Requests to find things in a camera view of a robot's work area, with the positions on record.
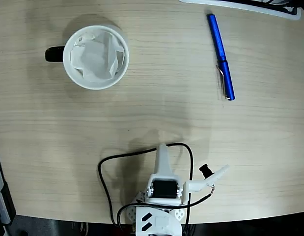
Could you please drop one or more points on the crumpled white paper tissue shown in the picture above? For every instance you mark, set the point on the crumpled white paper tissue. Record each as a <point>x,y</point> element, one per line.
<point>92,61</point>

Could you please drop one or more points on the blue pen with metal clip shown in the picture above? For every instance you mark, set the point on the blue pen with metal clip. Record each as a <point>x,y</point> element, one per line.
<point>220,49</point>

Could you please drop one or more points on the white flat device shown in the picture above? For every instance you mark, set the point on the white flat device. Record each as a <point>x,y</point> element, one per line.
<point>240,6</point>

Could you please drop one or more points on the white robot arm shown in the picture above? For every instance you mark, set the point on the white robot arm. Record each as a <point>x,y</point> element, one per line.
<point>164,221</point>

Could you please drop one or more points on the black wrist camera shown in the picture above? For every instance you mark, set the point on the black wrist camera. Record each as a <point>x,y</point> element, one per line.
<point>205,171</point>

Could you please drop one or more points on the grey metal frame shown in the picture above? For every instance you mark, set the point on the grey metal frame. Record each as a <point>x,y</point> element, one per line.
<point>0,196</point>

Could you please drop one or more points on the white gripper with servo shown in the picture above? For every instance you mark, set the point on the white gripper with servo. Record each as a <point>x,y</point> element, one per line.
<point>163,189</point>

